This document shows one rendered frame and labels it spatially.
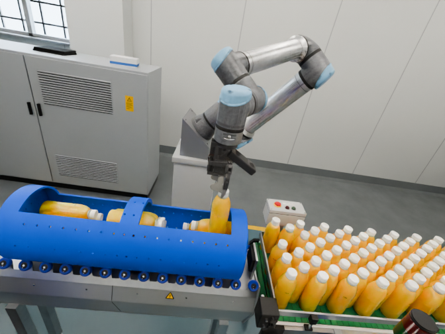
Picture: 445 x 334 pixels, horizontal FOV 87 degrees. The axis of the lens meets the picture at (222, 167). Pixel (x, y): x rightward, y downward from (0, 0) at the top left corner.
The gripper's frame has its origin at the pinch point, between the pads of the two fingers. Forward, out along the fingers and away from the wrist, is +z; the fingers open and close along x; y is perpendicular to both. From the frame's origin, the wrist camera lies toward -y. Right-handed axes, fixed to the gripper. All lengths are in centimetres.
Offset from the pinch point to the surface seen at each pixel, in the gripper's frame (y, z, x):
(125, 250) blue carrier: 31.8, 21.1, 13.2
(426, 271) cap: -92, 24, 5
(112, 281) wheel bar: 39, 43, 11
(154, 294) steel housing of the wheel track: 21, 47, 13
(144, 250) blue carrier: 25.4, 20.4, 12.9
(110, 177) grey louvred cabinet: 111, 109, -153
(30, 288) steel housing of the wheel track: 70, 49, 13
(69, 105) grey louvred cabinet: 143, 32, -154
